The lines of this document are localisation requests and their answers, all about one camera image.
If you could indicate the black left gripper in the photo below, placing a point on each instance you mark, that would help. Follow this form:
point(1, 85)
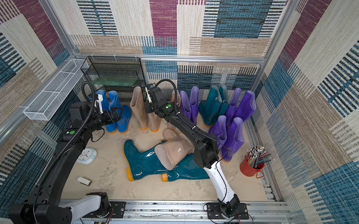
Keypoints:
point(116, 117)

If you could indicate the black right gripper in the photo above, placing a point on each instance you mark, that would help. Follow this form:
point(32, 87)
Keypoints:
point(151, 103)

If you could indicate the blue boot from pile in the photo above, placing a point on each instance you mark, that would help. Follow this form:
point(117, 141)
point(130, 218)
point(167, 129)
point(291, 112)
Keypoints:
point(123, 111)

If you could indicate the teal boot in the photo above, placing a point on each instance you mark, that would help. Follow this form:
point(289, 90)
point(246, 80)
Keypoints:
point(223, 91)
point(141, 164)
point(185, 169)
point(209, 108)

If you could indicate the beige boot front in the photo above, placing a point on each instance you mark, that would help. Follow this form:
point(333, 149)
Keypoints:
point(154, 122)

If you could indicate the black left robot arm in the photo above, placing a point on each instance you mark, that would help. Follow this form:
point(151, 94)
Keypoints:
point(41, 206)

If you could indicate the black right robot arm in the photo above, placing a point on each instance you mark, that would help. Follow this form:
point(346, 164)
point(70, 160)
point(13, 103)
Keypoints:
point(205, 147)

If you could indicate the green pad on shelf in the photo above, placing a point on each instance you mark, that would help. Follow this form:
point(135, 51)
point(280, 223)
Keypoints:
point(115, 81)

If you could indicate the white round alarm clock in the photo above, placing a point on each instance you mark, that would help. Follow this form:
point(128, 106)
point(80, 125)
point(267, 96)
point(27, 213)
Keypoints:
point(87, 156)

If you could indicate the small grey eraser block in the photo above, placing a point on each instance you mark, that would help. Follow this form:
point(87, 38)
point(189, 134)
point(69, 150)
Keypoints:
point(84, 181)

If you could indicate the teal boot standing back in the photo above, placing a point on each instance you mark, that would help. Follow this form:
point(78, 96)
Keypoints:
point(223, 91)

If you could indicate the red pencil bucket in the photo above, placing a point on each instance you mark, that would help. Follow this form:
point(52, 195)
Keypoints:
point(249, 171)

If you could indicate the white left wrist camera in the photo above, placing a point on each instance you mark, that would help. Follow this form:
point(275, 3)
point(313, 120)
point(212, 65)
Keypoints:
point(99, 101)

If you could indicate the black wire shelf rack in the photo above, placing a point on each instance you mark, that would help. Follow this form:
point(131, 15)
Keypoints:
point(120, 74)

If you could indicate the white wire mesh basket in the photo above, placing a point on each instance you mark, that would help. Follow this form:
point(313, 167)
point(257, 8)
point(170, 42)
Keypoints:
point(45, 105)

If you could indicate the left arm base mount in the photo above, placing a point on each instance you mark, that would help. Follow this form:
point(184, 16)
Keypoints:
point(115, 209)

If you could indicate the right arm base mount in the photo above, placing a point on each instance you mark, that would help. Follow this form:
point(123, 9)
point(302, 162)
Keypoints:
point(216, 211)

